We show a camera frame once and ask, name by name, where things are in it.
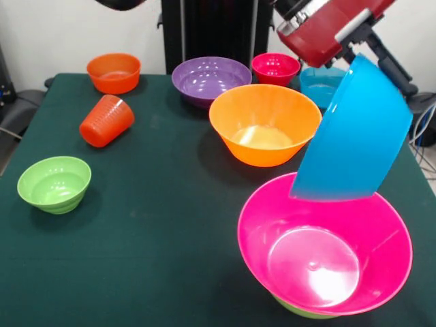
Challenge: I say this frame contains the small blue bowl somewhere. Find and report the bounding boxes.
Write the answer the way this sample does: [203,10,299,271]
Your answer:
[299,67,347,110]

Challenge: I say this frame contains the orange-red plastic cup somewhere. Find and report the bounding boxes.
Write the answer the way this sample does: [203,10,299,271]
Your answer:
[79,94,136,149]

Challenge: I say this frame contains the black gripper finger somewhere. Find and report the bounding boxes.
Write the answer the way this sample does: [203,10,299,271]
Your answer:
[345,46,366,66]
[366,30,419,97]

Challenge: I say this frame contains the large pink bowl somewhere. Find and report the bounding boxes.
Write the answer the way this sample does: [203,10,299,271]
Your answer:
[237,172,414,316]

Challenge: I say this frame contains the small green bowl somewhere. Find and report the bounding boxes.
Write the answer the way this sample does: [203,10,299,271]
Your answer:
[16,155,92,215]

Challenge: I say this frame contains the black electronics box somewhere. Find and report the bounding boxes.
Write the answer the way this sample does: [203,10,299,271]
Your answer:
[0,46,17,103]

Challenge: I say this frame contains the large blue bowl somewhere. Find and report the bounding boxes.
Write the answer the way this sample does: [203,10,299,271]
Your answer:
[289,53,414,202]

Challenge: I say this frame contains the small crimson bowl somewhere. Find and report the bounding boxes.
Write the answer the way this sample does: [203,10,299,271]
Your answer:
[251,52,302,86]

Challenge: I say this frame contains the large orange bowl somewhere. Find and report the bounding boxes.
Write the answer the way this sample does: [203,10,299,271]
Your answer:
[208,84,323,168]

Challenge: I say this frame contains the dark green tablecloth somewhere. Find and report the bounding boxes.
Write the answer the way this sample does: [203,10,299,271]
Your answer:
[0,73,436,327]

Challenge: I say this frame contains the purple bowl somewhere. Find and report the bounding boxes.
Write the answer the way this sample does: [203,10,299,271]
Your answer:
[171,57,253,110]

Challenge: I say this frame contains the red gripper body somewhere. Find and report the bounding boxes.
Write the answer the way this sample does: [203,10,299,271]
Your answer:
[276,0,398,68]

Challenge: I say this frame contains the black wall cable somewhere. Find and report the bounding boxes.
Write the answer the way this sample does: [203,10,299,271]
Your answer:
[298,0,330,78]

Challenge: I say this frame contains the blue and white cables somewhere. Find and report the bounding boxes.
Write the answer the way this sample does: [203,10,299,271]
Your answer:
[408,102,436,178]

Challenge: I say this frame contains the medium green bowl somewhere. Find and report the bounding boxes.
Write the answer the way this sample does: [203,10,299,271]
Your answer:
[272,294,337,320]

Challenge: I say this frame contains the small orange bowl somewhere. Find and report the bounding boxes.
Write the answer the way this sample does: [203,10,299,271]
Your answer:
[86,52,142,95]

